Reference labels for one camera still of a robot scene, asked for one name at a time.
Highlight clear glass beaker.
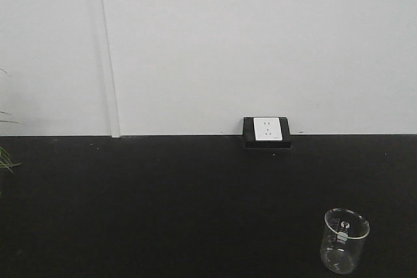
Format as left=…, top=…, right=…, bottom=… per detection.
left=320, top=208, right=370, bottom=275

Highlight green plant leaves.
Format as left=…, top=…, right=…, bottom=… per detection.
left=0, top=68, right=22, bottom=194

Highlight white wall cable duct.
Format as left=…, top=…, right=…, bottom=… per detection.
left=98, top=0, right=121, bottom=138

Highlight white socket in black box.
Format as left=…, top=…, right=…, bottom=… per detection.
left=242, top=117, right=292, bottom=150

